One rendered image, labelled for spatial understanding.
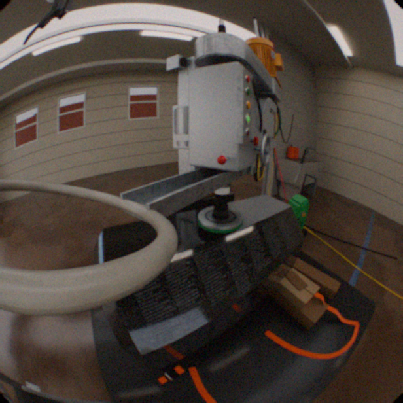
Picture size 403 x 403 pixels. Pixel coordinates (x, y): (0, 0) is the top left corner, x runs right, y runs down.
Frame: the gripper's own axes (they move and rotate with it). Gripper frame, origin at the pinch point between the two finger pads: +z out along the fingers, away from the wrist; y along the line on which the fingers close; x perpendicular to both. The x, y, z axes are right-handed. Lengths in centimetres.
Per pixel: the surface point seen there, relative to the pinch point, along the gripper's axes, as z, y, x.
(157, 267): 25.6, 23.4, -23.6
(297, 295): 80, 128, -89
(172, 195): 21, 48, -12
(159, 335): 74, 53, -14
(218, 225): 32, 84, -20
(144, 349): 79, 46, -11
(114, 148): -64, 468, 461
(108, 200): 26, 44, 5
